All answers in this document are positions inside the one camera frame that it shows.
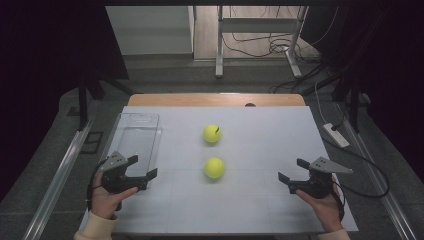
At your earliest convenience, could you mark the dark floor socket plate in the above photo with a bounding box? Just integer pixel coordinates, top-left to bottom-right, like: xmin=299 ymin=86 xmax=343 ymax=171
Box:
xmin=80 ymin=131 xmax=105 ymax=155

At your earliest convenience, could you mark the metal floor rail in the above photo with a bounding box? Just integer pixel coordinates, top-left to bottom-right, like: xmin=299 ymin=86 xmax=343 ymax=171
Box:
xmin=21 ymin=118 xmax=97 ymax=240
xmin=335 ymin=101 xmax=418 ymax=240

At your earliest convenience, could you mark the dark curtain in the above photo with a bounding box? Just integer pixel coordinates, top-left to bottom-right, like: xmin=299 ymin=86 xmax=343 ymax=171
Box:
xmin=299 ymin=0 xmax=424 ymax=184
xmin=0 ymin=0 xmax=130 ymax=203

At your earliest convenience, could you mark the long black floor cable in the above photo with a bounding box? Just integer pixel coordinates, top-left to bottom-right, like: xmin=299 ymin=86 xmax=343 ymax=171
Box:
xmin=320 ymin=135 xmax=391 ymax=199

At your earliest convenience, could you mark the clear plastic container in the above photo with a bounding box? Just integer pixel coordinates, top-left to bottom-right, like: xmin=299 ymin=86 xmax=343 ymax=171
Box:
xmin=105 ymin=112 xmax=163 ymax=184

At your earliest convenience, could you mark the tennis ball with black mark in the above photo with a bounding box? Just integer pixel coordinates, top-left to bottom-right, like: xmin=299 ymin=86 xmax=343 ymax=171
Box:
xmin=202 ymin=123 xmax=223 ymax=144

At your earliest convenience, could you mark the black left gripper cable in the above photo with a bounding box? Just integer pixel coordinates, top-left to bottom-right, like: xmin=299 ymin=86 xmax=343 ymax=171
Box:
xmin=86 ymin=159 xmax=108 ymax=212

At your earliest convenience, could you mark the black metal stand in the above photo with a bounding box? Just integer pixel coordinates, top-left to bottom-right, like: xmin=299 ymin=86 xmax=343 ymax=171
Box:
xmin=332 ymin=64 xmax=365 ymax=134
xmin=77 ymin=64 xmax=135 ymax=132

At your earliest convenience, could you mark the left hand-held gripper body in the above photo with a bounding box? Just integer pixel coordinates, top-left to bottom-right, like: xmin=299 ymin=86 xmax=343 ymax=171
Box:
xmin=98 ymin=150 xmax=150 ymax=195

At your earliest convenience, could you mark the person's left hand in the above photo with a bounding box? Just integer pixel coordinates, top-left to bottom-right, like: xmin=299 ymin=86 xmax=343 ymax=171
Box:
xmin=90 ymin=171 xmax=139 ymax=221

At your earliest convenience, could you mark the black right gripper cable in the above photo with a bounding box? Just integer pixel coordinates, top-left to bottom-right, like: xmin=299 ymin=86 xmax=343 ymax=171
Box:
xmin=329 ymin=179 xmax=346 ymax=222

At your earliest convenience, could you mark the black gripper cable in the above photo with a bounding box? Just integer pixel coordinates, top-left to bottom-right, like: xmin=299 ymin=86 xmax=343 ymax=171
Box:
xmin=329 ymin=179 xmax=346 ymax=222
xmin=86 ymin=159 xmax=108 ymax=212

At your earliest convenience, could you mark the tangle of black floor cables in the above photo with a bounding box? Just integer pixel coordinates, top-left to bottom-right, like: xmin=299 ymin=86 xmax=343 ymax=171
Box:
xmin=221 ymin=5 xmax=339 ymax=63

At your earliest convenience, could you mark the white desk frame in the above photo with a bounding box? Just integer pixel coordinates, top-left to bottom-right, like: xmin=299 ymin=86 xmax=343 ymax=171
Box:
xmin=214 ymin=5 xmax=310 ymax=80

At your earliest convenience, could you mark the plain yellow tennis ball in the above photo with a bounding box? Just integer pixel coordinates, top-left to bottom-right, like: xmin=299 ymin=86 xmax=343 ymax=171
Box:
xmin=203 ymin=156 xmax=226 ymax=180

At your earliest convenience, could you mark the white cabinet panel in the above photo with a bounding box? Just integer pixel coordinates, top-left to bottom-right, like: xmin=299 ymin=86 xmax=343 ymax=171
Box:
xmin=105 ymin=5 xmax=195 ymax=56

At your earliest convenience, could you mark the white power strip cable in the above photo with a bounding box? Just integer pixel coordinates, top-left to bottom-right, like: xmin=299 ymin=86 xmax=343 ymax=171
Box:
xmin=314 ymin=81 xmax=327 ymax=125

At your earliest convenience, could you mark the white power strip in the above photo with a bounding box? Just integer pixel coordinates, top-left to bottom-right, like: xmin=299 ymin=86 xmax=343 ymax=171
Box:
xmin=322 ymin=122 xmax=351 ymax=149

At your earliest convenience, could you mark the white table cover sheet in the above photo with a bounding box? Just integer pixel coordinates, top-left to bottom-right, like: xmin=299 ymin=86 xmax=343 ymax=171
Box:
xmin=79 ymin=105 xmax=360 ymax=235

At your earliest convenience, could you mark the black plug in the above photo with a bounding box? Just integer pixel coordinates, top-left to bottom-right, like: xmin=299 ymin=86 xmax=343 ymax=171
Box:
xmin=330 ymin=113 xmax=348 ymax=132

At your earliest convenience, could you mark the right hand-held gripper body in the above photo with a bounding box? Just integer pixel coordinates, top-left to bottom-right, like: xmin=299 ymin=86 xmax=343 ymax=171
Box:
xmin=288 ymin=156 xmax=354 ymax=200

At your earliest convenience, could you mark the person's right hand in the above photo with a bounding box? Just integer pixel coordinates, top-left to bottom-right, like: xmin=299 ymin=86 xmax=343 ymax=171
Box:
xmin=295 ymin=181 xmax=345 ymax=234

